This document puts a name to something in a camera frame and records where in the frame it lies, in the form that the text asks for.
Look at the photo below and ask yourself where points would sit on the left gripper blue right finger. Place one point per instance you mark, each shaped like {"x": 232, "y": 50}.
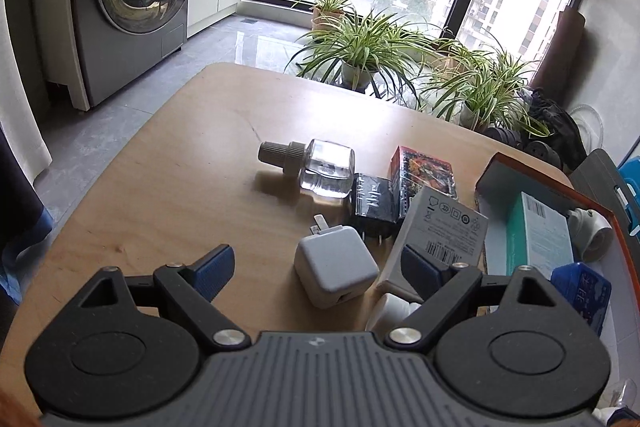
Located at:
{"x": 447, "y": 292}

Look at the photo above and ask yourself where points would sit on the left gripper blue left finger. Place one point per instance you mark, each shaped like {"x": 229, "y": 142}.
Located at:
{"x": 185, "y": 294}

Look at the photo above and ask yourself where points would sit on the white power adapter box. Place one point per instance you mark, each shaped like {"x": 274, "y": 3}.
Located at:
{"x": 440, "y": 230}

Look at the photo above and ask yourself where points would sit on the small white pill bottle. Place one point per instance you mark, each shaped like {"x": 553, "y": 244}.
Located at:
{"x": 388, "y": 313}

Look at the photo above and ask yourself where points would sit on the black power adapter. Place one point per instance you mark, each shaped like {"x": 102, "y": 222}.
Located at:
{"x": 372, "y": 206}

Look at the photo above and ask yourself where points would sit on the white cube charger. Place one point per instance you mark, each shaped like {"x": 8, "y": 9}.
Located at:
{"x": 333, "y": 264}

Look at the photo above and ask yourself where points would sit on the red playing card box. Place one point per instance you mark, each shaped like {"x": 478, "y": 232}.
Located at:
{"x": 411, "y": 170}

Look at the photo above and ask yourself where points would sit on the teal adhesive bandages box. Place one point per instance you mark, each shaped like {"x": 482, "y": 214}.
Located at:
{"x": 538, "y": 236}

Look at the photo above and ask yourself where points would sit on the clear repellent liquid bottle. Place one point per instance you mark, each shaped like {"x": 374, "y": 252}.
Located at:
{"x": 323, "y": 168}

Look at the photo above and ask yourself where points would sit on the blue translucent plastic box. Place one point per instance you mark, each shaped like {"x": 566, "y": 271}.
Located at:
{"x": 586, "y": 290}

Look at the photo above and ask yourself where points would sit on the white plug heater green button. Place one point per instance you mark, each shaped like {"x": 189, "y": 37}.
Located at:
{"x": 591, "y": 234}

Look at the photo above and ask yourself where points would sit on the white repellent plug with bottle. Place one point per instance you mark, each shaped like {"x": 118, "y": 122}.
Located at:
{"x": 617, "y": 404}

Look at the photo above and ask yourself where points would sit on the person left hand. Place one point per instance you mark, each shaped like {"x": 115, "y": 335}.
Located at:
{"x": 12, "y": 414}

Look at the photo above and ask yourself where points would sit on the orange cardboard box tray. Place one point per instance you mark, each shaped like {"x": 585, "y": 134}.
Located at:
{"x": 495, "y": 193}

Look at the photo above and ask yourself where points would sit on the black dumbbell rear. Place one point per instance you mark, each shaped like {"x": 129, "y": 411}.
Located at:
{"x": 509, "y": 137}

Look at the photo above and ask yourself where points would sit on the black dumbbell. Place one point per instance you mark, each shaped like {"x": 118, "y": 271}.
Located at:
{"x": 543, "y": 152}
{"x": 509, "y": 137}

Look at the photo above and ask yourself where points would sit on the black dumbbell front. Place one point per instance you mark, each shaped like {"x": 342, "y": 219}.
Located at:
{"x": 543, "y": 152}

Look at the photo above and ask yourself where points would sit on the right spider plant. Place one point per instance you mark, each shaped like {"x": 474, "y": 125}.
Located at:
{"x": 479, "y": 88}

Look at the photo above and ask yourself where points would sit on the black bag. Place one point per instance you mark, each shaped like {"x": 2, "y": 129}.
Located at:
{"x": 556, "y": 129}

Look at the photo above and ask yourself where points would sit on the grey folding lap board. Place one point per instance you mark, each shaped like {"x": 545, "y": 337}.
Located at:
{"x": 598, "y": 178}

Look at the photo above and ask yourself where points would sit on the white fan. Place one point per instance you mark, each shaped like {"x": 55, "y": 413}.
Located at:
{"x": 590, "y": 126}

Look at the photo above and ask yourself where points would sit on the spider plant white pot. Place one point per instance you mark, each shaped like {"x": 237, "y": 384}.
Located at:
{"x": 379, "y": 51}

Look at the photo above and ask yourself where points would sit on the blue plastic stool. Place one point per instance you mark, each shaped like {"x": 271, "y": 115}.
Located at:
{"x": 630, "y": 173}

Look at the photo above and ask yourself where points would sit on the brown rolled mat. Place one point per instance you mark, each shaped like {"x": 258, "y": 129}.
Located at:
{"x": 553, "y": 72}

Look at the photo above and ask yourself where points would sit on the spider plant terracotta pot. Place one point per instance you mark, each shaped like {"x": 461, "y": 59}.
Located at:
{"x": 323, "y": 10}

